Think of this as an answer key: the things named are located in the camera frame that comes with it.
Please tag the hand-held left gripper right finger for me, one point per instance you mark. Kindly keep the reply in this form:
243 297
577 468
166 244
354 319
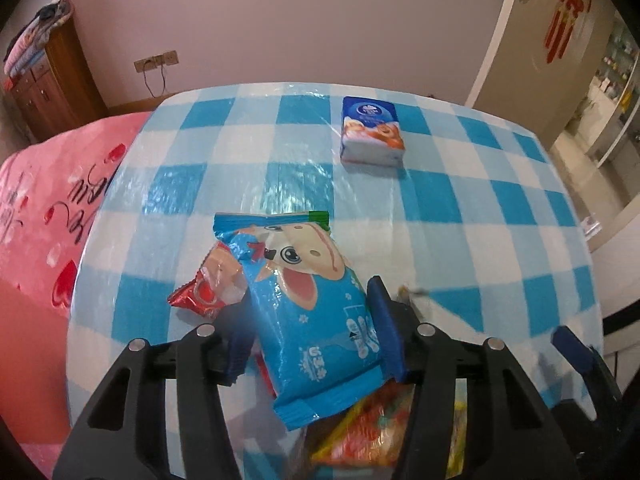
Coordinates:
387 330

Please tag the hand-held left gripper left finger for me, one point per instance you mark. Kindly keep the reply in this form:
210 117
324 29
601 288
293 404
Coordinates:
237 355

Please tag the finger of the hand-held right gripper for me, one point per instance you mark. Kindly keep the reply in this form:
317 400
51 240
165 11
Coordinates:
575 350

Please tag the red snack packet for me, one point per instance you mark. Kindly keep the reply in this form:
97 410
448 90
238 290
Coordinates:
210 290

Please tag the blue cartoon snack bag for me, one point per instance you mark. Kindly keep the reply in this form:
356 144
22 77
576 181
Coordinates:
305 310

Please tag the orange yellow snack packet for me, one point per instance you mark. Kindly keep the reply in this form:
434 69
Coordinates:
370 435

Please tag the blue tissue pack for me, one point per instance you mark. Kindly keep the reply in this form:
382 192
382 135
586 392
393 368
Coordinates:
370 130

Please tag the red plastic bin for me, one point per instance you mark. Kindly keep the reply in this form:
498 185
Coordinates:
30 360

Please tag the blue checked tablecloth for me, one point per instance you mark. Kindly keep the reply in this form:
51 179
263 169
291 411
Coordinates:
450 240

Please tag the pink printed blanket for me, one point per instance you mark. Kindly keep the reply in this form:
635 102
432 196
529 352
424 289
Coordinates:
60 175

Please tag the white display cabinet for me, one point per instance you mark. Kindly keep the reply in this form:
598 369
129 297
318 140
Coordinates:
612 75

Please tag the white door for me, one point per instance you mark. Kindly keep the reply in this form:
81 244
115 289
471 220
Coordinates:
520 60

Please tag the brown wooden cabinet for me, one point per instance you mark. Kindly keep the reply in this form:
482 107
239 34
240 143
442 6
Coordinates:
55 90

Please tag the red hanging decoration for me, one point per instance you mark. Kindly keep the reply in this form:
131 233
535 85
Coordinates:
570 5

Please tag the pile of folded blankets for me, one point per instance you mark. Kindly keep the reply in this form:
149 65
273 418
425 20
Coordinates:
35 35

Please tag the wall socket panel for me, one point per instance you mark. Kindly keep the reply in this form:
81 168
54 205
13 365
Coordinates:
157 60

